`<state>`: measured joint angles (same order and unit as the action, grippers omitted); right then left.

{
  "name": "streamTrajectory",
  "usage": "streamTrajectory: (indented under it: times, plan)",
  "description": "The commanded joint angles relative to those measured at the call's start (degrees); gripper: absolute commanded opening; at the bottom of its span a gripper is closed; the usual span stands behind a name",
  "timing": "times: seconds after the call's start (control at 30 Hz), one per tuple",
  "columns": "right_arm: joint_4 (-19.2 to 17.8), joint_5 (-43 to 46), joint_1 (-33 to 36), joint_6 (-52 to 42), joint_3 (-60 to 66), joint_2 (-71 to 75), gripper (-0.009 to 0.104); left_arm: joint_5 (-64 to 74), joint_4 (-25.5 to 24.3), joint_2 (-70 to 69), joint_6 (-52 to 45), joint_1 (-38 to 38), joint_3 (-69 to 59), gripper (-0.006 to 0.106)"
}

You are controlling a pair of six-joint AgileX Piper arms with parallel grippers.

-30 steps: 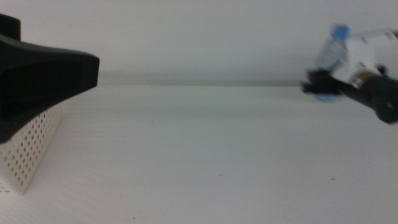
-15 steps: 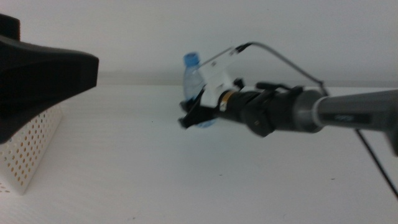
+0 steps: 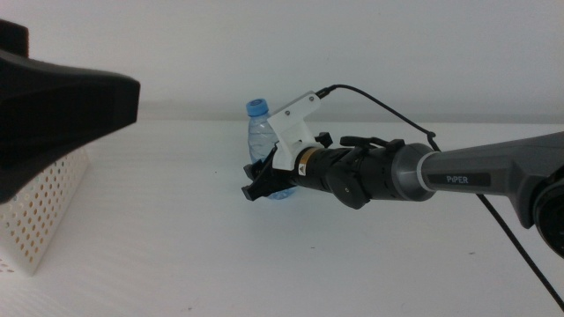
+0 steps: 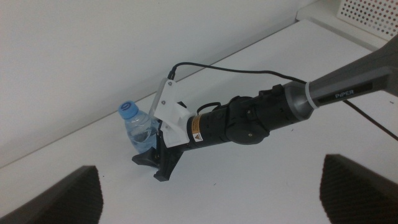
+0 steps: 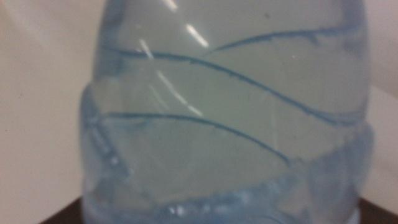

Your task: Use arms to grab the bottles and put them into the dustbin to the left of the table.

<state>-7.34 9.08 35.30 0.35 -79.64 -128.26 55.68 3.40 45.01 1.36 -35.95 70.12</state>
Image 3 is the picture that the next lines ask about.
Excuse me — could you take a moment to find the clear water bottle blue cap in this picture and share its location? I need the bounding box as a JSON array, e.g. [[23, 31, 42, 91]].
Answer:
[[245, 98, 297, 202]]

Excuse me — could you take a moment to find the white perforated plastic basket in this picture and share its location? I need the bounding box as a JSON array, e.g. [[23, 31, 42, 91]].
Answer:
[[0, 147, 90, 277]]

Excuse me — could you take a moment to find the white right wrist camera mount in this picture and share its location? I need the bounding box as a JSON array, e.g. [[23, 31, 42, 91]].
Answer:
[[266, 90, 323, 172]]

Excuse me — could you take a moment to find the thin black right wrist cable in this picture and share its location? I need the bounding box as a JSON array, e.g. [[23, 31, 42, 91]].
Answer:
[[338, 135, 406, 153]]

